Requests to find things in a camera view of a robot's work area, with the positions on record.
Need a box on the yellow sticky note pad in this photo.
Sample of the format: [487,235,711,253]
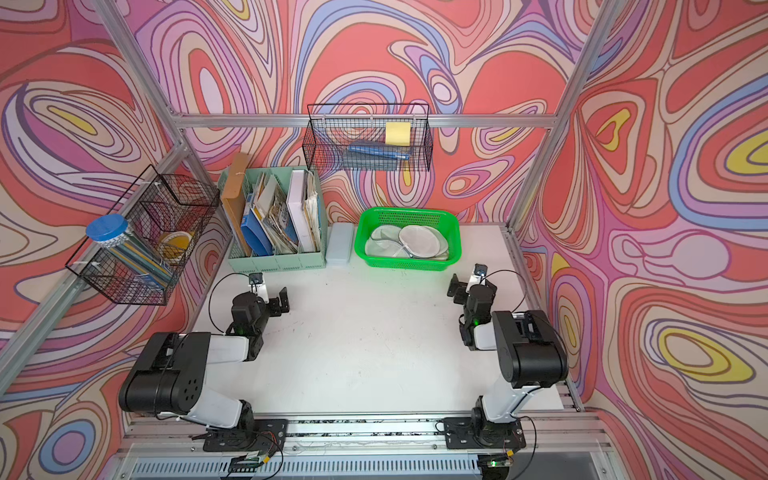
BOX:
[385,121,412,147]

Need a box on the mint green file organizer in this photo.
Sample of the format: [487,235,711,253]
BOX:
[218,167,327,274]

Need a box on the black wire basket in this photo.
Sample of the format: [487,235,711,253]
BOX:
[66,166,220,306]
[302,101,433,174]

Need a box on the white book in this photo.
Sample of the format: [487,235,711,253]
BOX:
[286,169,316,253]

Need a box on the left black wire basket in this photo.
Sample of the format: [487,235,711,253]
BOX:
[66,166,220,306]

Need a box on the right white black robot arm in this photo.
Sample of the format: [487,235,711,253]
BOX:
[447,273,568,445]

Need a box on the green plastic basket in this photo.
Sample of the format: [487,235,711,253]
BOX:
[354,207,463,271]

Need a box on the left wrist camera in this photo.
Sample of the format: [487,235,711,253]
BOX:
[248,272,269,303]

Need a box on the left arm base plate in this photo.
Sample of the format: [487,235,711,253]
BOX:
[203,419,288,454]

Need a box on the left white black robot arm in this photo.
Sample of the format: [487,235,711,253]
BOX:
[118,288,290,437]

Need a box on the blue lidded clear jar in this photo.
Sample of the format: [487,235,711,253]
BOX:
[86,214,173,289]

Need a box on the brown cardboard folder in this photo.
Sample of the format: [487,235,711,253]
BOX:
[221,153,252,257]

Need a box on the blue pen pouch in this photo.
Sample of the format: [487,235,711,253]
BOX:
[347,143,411,161]

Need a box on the blue folder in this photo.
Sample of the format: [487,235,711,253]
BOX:
[240,206,274,256]

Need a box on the green circuit board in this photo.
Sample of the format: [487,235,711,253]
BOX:
[225,455,271,478]

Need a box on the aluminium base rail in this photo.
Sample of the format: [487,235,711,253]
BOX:
[100,411,629,479]

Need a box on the back black wire basket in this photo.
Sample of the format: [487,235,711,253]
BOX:
[302,101,433,174]

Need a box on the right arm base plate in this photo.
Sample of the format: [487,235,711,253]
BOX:
[441,417,527,452]

